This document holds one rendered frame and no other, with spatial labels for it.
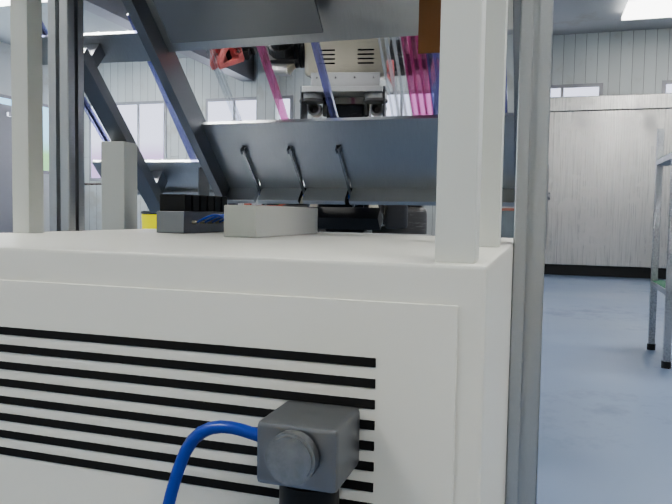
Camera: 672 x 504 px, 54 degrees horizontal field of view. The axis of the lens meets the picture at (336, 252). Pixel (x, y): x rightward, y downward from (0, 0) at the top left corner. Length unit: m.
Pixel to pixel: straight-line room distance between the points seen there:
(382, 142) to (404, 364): 0.92
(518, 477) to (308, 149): 0.81
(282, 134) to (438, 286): 0.97
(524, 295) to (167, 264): 0.51
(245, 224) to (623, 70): 8.75
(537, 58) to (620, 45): 8.65
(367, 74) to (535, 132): 1.28
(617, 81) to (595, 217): 2.26
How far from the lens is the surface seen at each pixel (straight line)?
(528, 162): 0.89
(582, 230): 7.88
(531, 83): 0.91
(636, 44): 9.58
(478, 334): 0.48
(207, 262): 0.54
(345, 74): 2.14
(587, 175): 7.90
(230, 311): 0.54
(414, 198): 1.42
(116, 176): 1.59
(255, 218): 0.91
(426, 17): 0.84
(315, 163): 1.45
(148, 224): 6.30
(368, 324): 0.50
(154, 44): 1.35
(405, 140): 1.36
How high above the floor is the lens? 0.65
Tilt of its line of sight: 3 degrees down
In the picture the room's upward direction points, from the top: 1 degrees clockwise
